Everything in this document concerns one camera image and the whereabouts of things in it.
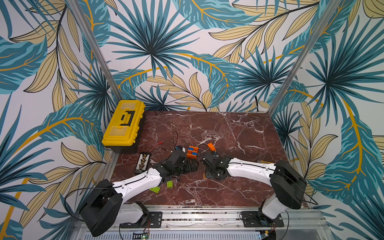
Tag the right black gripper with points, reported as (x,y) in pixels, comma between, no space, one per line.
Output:
(207,161)

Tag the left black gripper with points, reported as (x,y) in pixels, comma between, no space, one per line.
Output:
(189,168)

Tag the orange lego brick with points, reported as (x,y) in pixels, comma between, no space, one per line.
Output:
(192,148)
(192,155)
(211,147)

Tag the blue square lego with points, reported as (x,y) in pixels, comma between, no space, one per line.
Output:
(192,152)

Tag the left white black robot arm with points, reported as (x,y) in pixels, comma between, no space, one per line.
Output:
(102,207)

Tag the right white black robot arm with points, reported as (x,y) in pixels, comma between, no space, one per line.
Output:
(288,185)

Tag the green square lego brick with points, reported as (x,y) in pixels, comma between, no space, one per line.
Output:
(170,184)

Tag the lime green lego brick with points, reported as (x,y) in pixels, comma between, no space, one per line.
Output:
(155,189)

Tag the yellow black toolbox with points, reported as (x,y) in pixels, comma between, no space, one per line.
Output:
(124,130)

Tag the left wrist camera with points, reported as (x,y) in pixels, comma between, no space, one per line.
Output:
(180,148)

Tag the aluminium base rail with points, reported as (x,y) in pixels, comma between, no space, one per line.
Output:
(224,223)

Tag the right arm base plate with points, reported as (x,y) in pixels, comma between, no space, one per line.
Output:
(254,219)

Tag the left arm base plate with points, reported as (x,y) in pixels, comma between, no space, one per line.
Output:
(151,219)

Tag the left aluminium corner post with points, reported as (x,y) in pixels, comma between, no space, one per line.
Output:
(90,37)

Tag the aluminium corner post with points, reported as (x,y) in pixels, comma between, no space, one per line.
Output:
(318,30)
(90,37)

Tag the right aluminium corner post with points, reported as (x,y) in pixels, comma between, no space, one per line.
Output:
(318,30)

